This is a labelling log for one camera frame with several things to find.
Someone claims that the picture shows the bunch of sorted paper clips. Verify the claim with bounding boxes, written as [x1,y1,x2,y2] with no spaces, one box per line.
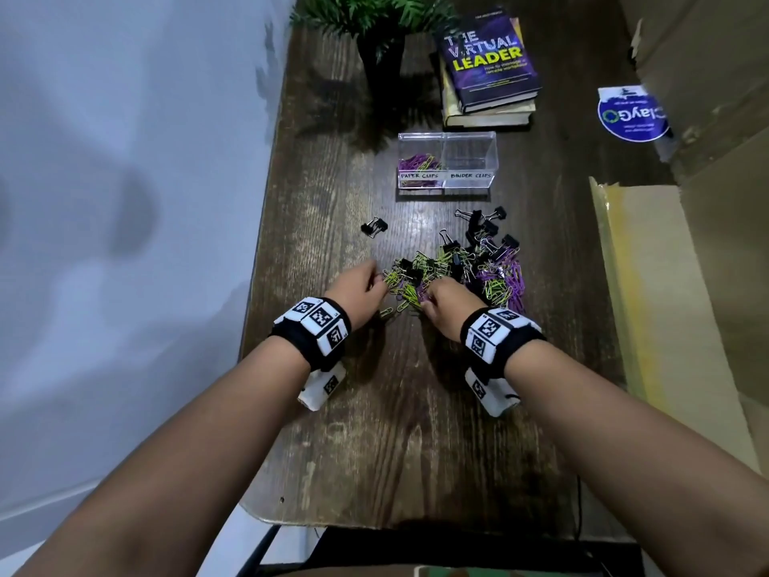
[398,152,445,188]

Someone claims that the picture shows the green potted artificial plant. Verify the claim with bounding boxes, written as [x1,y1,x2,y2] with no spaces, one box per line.
[290,0,461,100]

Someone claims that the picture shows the person's right forearm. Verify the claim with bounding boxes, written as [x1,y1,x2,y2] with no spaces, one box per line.
[503,340,769,577]

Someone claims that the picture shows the black left wristband white markers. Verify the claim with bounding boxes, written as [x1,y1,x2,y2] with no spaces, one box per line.
[268,296,354,373]

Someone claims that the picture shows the tan book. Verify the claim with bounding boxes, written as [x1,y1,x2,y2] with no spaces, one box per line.
[438,17,537,128]

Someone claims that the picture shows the person's right hand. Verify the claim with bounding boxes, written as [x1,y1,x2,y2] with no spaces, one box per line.
[419,276,488,343]

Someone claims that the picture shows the blue round sticker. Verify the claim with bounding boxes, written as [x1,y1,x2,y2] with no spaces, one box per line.
[597,84,670,143]

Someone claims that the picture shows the pile of black binder clips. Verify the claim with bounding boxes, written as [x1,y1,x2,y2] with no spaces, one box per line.
[393,205,522,301]

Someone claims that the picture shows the purple hardcover book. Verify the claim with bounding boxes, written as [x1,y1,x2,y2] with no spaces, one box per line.
[433,8,544,113]

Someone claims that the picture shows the black wristband white markers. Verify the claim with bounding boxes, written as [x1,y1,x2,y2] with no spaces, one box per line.
[459,307,548,382]
[268,296,354,373]

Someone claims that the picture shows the yellowish cardboard sheet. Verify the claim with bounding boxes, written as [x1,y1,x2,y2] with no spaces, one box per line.
[588,176,763,475]

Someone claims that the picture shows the clear two-compartment plastic box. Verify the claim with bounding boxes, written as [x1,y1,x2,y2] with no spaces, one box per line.
[396,131,500,193]

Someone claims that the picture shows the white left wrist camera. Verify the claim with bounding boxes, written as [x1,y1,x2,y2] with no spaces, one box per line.
[297,361,348,413]

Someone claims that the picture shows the person's left hand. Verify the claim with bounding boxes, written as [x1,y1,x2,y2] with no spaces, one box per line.
[323,259,390,333]

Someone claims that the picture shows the black right wristband white markers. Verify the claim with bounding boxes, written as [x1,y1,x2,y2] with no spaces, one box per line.
[459,307,548,382]

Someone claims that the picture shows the large brown cardboard box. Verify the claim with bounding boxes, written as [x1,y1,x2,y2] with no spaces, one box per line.
[617,0,769,410]

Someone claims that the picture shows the person's left forearm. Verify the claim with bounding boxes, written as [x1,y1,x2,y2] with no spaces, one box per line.
[11,336,312,577]

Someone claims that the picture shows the black metal table leg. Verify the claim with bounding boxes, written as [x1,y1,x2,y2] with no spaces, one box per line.
[237,524,284,577]

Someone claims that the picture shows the thin black cable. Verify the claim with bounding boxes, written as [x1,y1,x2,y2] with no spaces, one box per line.
[575,474,614,577]

